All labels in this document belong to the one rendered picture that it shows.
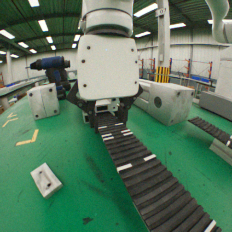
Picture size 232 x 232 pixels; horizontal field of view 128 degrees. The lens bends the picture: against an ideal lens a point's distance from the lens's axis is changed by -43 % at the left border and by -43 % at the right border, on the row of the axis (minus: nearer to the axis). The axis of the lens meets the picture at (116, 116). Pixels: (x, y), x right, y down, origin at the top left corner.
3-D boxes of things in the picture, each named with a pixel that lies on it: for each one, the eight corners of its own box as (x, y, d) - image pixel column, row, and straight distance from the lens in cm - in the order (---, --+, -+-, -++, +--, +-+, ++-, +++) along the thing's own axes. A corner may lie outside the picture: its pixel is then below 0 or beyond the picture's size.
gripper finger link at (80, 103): (76, 103, 16) (83, 136, 19) (95, 100, 16) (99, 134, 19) (76, 98, 19) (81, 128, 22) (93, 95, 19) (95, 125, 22)
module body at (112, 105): (120, 117, 28) (121, 86, 25) (84, 124, 26) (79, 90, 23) (89, 83, 104) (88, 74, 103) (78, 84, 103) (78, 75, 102)
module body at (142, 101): (167, 108, 39) (171, 86, 37) (146, 113, 32) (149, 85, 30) (107, 81, 107) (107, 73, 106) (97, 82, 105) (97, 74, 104)
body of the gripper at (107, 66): (75, 21, 15) (80, 105, 14) (146, 30, 18) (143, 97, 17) (75, 38, 22) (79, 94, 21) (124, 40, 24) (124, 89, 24)
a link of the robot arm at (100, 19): (80, 6, 16) (79, 26, 14) (142, 16, 18) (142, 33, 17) (78, 29, 23) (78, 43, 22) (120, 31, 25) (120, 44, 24)
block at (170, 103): (190, 118, 36) (198, 89, 34) (167, 126, 26) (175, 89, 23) (171, 108, 41) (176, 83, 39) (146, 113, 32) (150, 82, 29)
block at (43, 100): (66, 112, 35) (61, 84, 33) (34, 120, 37) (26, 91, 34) (64, 104, 44) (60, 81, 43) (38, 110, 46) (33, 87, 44)
